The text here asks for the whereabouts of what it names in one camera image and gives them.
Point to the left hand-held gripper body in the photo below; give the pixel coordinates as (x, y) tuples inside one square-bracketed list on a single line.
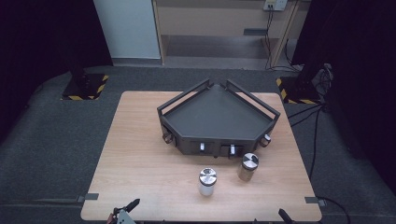
[(125, 218)]

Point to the brown spice jar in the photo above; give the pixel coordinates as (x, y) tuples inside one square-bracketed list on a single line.
[(245, 173)]

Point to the white spice jar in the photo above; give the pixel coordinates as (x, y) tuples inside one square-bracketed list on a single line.
[(206, 187)]

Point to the black corner shelf rack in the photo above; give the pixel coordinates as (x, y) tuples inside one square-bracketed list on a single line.
[(218, 118)]

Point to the grey tape strip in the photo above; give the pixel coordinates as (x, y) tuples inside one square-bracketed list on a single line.
[(313, 200), (88, 197)]

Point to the black stand base, striped tape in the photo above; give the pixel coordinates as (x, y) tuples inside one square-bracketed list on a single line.
[(84, 88), (299, 90)]

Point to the dark curtain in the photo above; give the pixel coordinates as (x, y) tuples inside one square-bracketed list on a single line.
[(37, 46), (358, 77)]

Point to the white panel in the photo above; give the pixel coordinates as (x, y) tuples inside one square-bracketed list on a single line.
[(127, 28)]

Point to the wooden shelf unit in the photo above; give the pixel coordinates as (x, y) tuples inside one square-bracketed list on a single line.
[(218, 18)]

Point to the white wall outlet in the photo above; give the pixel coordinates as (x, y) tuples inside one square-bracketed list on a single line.
[(275, 4)]

